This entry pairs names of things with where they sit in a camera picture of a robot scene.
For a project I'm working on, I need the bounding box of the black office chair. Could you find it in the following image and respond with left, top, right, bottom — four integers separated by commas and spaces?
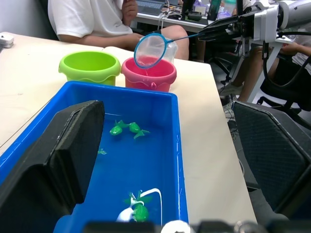
257, 57, 311, 127

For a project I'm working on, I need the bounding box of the white background desk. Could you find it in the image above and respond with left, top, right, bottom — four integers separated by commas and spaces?
132, 11, 216, 33

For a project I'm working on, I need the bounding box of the blue hand net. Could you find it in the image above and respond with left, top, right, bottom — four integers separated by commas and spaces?
134, 33, 205, 69

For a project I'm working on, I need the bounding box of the white small device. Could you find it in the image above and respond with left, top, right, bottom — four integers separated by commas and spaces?
0, 33, 15, 49

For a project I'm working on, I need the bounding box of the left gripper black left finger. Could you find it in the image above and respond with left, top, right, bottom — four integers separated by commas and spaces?
0, 100, 106, 233

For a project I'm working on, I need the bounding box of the clear plastic cup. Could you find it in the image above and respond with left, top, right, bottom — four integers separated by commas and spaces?
139, 36, 179, 65

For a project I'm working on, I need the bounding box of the green plastic bucket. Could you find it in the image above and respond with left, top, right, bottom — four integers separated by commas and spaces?
58, 50, 121, 86

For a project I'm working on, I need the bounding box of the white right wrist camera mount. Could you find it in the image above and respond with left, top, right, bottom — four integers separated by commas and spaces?
252, 1, 280, 42

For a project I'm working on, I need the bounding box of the pink plastic bucket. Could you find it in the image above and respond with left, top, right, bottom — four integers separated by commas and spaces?
121, 57, 177, 92

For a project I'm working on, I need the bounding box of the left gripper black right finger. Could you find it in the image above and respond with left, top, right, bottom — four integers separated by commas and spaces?
232, 101, 311, 226

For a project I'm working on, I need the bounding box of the blue plastic tub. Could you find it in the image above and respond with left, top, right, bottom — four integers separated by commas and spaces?
0, 81, 190, 233

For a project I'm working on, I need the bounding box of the dark drinking bottle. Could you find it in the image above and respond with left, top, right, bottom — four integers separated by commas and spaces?
207, 0, 222, 21

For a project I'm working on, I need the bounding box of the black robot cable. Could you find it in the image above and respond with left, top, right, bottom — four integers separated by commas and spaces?
261, 40, 311, 86

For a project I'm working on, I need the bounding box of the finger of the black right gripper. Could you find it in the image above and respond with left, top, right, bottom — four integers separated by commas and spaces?
197, 29, 242, 42
198, 14, 244, 35

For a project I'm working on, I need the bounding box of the grey laptop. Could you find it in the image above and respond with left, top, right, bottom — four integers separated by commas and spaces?
136, 0, 166, 15

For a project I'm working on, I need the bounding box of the person in white shirt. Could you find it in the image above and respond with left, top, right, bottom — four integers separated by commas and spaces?
48, 0, 190, 60

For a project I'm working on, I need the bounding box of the seated person with bare legs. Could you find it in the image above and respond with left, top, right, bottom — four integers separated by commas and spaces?
222, 31, 311, 112

